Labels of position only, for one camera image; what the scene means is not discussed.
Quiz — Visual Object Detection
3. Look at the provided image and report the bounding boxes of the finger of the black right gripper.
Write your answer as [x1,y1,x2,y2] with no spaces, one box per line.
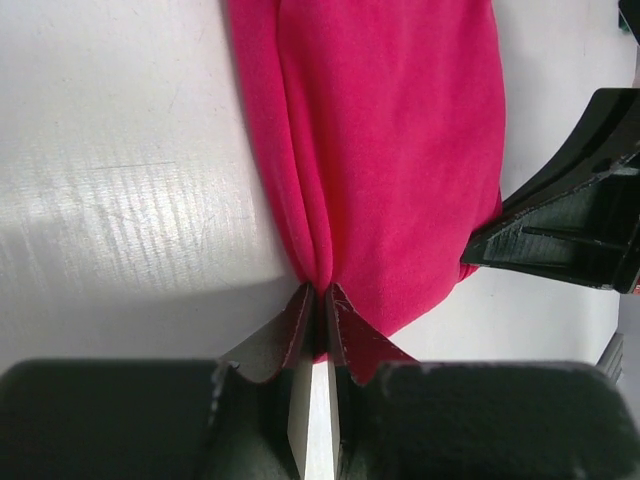
[462,88,639,294]

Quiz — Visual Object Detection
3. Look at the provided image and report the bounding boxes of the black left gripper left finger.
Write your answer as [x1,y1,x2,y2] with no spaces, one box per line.
[1,285,314,479]

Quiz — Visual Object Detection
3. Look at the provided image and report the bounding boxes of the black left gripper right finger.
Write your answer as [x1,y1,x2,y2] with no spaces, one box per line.
[325,285,639,479]

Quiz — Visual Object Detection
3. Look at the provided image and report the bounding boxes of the pink t shirt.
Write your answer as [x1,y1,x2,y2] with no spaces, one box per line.
[227,1,505,382]

